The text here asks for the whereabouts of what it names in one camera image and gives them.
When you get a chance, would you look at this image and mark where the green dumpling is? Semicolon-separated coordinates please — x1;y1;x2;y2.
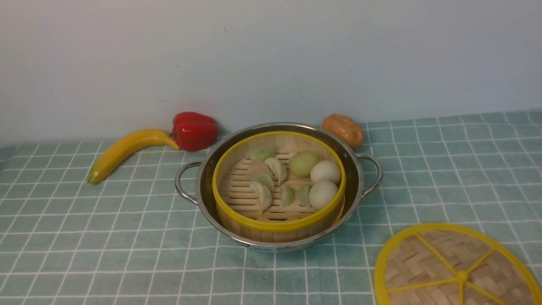
279;183;296;208
296;185;310;207
245;144;277;163
250;172;275;192

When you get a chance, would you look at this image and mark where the green dumpling centre left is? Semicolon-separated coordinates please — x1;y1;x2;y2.
250;172;275;192

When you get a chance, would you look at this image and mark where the white dumpling centre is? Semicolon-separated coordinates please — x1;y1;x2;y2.
264;158;287;186

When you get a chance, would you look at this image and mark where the white dumpling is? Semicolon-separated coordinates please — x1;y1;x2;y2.
264;158;287;186
250;181;273;213

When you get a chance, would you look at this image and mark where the bamboo steamer basket yellow rim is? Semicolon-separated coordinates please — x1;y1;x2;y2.
212;131;346;243

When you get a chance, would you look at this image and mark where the green dumpling lower right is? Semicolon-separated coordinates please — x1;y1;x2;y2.
296;185;310;207

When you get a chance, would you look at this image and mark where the stainless steel two-handled pot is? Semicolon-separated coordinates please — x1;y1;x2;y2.
175;122;383;253

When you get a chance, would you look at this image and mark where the red bell pepper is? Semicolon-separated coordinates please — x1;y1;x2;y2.
171;111;218;151

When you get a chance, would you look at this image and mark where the yellow banana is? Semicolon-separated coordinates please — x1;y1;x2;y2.
87;129;180;185

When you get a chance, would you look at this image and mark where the white dumpling lower left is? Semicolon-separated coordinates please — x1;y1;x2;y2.
250;181;273;213

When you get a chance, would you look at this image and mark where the green dumpling lower middle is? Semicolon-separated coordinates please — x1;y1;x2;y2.
279;183;296;208

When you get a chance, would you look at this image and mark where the green round bun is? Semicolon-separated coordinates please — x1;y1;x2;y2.
290;150;320;178

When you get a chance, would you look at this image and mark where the green checkered tablecloth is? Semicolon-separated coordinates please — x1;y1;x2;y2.
0;110;541;305

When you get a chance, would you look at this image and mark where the pink dumpling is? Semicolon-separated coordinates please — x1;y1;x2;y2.
246;162;273;177

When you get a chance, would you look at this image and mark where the yellow rimmed woven steamer lid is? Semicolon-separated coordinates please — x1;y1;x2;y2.
373;223;542;305

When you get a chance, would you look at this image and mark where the green dumpling top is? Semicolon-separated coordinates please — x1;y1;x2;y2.
245;144;277;163

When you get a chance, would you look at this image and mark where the brown potato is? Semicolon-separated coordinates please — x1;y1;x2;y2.
321;113;365;150

